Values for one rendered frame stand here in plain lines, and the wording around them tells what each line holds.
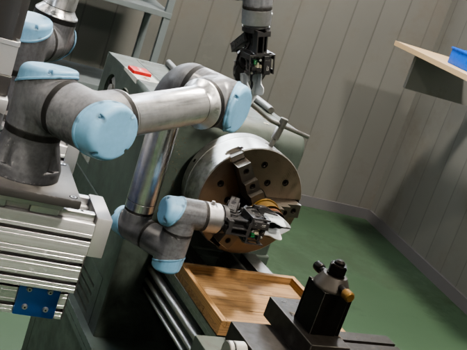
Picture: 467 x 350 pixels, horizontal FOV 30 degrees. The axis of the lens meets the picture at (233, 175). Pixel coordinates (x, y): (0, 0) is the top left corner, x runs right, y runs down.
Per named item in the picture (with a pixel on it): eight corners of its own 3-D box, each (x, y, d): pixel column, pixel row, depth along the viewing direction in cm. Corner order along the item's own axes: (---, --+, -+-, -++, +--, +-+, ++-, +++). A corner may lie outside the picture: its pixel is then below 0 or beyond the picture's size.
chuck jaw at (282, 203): (258, 190, 241) (295, 194, 246) (254, 206, 242) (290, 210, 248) (274, 206, 232) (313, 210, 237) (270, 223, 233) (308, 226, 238)
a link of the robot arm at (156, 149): (151, 48, 205) (99, 234, 219) (186, 64, 199) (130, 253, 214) (180, 50, 214) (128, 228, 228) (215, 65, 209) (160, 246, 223)
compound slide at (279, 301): (263, 314, 198) (269, 295, 196) (299, 319, 202) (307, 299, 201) (303, 365, 180) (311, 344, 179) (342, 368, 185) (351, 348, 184)
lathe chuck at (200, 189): (165, 220, 240) (218, 120, 234) (255, 252, 256) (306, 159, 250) (176, 235, 232) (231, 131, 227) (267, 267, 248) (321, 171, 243)
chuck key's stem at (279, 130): (267, 155, 241) (285, 118, 239) (270, 157, 239) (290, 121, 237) (260, 153, 239) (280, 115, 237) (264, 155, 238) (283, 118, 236)
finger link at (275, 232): (293, 246, 223) (262, 242, 219) (283, 237, 228) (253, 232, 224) (297, 235, 222) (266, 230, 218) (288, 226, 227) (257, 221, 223)
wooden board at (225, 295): (174, 275, 230) (179, 261, 229) (289, 288, 247) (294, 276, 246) (216, 335, 205) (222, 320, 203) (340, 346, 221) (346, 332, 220)
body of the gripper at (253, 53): (247, 78, 218) (250, 30, 214) (233, 69, 226) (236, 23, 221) (274, 76, 221) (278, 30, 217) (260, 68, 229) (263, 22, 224)
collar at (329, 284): (306, 276, 186) (310, 263, 186) (336, 280, 190) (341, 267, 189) (324, 294, 180) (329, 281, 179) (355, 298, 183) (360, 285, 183)
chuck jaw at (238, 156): (235, 192, 238) (224, 154, 232) (251, 185, 239) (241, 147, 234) (251, 207, 229) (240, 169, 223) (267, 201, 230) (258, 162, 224)
